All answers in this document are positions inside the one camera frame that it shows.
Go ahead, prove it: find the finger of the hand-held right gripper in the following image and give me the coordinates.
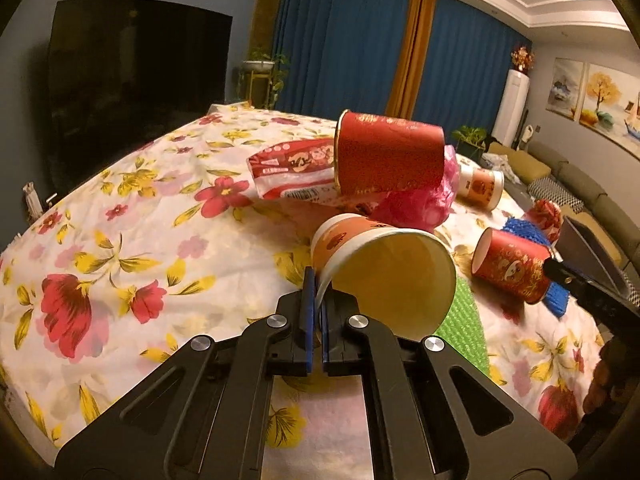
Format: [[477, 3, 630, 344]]
[[544, 256, 640, 323]]

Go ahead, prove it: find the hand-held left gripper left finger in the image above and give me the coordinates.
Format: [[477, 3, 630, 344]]
[[54, 266, 317, 480]]

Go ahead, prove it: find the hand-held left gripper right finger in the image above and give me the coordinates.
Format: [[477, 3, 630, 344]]
[[320, 287, 578, 480]]

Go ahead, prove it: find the small red paper cup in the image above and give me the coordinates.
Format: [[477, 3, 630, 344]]
[[471, 227, 553, 305]]

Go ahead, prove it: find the red plastic wrapper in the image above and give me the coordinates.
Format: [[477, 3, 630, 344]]
[[529, 199, 563, 243]]

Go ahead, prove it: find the orange white paper cup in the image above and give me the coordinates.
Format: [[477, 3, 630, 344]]
[[310, 213, 457, 345], [457, 164, 505, 211]]

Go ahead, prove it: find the person's right hand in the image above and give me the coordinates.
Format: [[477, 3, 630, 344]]
[[585, 332, 632, 413]]

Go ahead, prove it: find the olive green sofa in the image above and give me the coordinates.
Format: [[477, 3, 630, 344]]
[[487, 140, 640, 291]]

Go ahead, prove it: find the black white patterned pillow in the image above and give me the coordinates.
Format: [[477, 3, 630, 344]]
[[527, 177, 586, 211]]

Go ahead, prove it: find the yellow pillow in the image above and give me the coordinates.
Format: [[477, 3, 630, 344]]
[[487, 142, 551, 183]]

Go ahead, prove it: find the white cloth pile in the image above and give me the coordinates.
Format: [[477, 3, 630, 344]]
[[482, 152, 521, 183]]

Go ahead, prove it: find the red white snack wrapper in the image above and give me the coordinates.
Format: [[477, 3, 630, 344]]
[[247, 138, 351, 206]]

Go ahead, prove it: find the pink plastic bag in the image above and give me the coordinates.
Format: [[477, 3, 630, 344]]
[[372, 145, 460, 233]]

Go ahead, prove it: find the sailing ship painting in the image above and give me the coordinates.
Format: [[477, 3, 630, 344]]
[[620, 90, 640, 148]]

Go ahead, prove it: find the green plant dark pot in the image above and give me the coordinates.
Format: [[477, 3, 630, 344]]
[[451, 126, 488, 158]]

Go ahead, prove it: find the large red paper cup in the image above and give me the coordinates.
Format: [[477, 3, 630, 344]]
[[333, 109, 446, 196]]

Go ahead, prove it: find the yellow tree painting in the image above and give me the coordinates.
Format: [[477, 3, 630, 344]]
[[580, 62, 636, 133]]

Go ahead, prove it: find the white standing air conditioner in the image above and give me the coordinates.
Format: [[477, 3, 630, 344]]
[[492, 69, 531, 153]]

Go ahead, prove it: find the grey landscape painting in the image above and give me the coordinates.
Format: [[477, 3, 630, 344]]
[[546, 56, 586, 120]]

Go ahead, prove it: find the floral tablecloth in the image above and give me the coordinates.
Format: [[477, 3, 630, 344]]
[[0, 102, 608, 468]]

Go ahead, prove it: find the orange flower bouquet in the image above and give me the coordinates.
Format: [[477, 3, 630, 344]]
[[510, 45, 536, 73]]

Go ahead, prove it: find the blue curtain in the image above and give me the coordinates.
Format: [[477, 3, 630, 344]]
[[415, 0, 533, 148], [272, 0, 413, 121]]

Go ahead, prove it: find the metal plant stand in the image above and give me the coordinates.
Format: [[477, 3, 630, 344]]
[[239, 72, 273, 108]]

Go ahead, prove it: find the potted plant white pot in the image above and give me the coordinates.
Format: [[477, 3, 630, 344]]
[[235, 47, 291, 111]]

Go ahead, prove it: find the orange curtain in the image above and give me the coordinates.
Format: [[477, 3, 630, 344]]
[[385, 0, 438, 121]]

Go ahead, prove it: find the black television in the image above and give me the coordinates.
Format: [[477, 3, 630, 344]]
[[42, 0, 235, 191]]

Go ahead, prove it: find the wooden door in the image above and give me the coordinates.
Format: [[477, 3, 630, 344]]
[[248, 0, 287, 106]]

